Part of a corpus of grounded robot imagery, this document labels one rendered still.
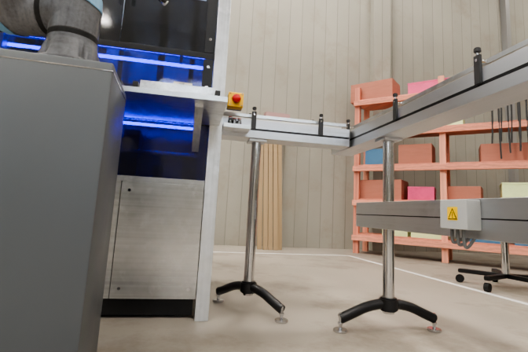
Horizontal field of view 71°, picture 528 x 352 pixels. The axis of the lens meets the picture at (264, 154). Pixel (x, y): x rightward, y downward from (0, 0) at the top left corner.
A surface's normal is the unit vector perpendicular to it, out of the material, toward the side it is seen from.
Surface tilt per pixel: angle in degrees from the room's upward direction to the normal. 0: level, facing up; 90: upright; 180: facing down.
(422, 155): 90
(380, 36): 90
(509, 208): 90
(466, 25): 90
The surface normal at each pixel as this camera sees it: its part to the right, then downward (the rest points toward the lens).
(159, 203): 0.20, -0.15
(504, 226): -0.98, -0.08
